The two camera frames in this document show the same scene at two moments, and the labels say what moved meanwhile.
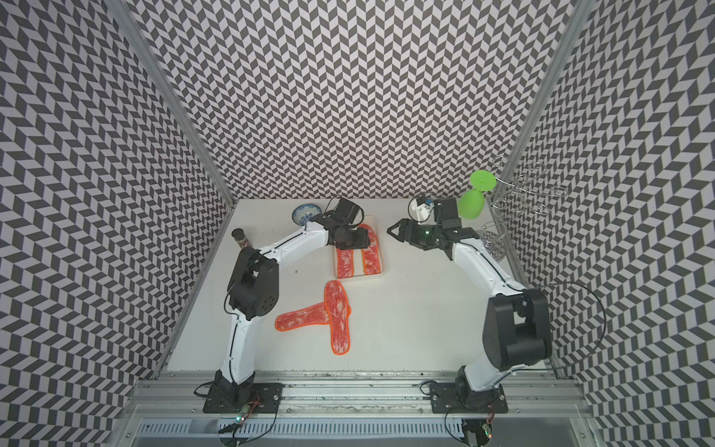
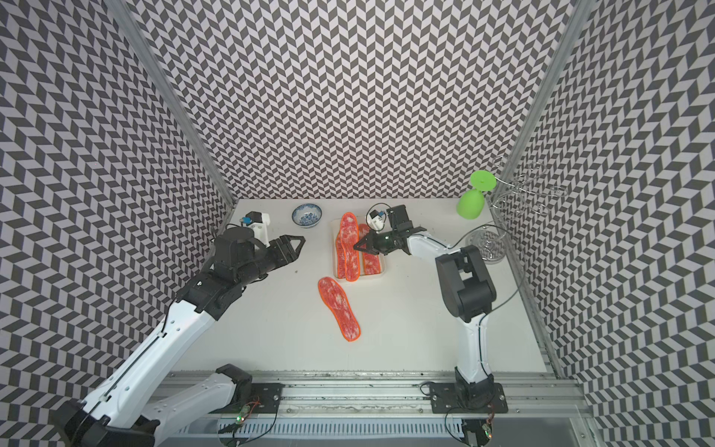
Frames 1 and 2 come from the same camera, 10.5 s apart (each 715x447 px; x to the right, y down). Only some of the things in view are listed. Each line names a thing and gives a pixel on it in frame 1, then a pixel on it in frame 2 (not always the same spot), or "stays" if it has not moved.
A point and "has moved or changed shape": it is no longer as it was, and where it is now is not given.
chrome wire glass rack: [519, 187] stays
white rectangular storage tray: [357, 255] stays
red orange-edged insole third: [371, 260] stays
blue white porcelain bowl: [303, 212] stays
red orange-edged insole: [338, 311] has moved or changed shape
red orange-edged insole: [314, 315] to [347, 248]
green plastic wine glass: [471, 202] stays
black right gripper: [404, 235] to [371, 242]
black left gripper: [362, 242] to [283, 250]
